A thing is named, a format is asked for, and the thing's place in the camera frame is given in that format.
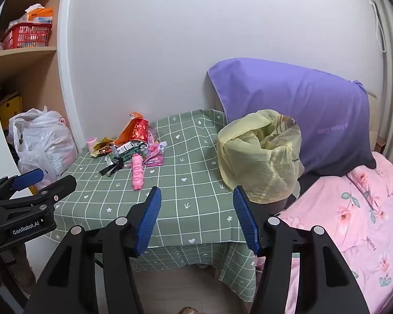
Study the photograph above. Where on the wooden shelf unit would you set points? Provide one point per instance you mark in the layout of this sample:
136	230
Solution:
29	72

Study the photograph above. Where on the purple pillow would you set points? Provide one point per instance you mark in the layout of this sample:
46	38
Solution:
308	111

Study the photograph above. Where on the black wrapper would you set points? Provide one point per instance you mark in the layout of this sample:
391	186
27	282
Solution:
113	166

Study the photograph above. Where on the yellow box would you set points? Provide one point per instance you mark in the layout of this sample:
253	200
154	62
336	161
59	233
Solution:
11	108

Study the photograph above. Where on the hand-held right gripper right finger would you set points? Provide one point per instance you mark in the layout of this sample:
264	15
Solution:
245	219

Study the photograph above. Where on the brown post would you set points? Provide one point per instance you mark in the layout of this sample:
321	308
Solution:
21	268

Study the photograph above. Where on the yellow snack wrapper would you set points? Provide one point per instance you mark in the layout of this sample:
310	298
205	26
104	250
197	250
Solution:
103	145

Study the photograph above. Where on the beige headboard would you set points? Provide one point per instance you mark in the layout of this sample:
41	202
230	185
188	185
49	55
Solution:
375	121

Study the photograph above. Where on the pink floral bed sheet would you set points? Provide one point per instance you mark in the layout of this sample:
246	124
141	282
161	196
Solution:
357	222

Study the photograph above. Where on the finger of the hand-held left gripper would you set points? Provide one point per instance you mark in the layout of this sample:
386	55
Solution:
55	188
26	178

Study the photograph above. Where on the white green tube package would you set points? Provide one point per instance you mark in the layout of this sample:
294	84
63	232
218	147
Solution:
127	148

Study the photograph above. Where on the red plastic basket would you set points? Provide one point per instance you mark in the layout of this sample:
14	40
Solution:
26	36

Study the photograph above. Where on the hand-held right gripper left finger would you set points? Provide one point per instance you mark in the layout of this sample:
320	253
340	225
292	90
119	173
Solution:
149	219

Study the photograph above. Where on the pink printed packet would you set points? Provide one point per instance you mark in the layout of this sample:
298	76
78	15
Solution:
153	161

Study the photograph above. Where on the white plastic bag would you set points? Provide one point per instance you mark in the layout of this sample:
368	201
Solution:
47	144

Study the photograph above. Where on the small pink packet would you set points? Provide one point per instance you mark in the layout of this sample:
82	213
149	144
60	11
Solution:
158	147

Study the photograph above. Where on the green checked tablecloth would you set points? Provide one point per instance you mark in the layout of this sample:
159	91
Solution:
190	170

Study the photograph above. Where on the small pink bottle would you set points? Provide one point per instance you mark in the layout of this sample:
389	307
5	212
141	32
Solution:
92	144

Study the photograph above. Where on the red white item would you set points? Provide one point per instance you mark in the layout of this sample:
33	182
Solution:
126	134

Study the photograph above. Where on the white orange boxes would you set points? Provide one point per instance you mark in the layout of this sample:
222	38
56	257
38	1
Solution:
39	14

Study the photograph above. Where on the red gold snack packet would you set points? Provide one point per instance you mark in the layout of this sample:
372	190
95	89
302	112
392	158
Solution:
140	132

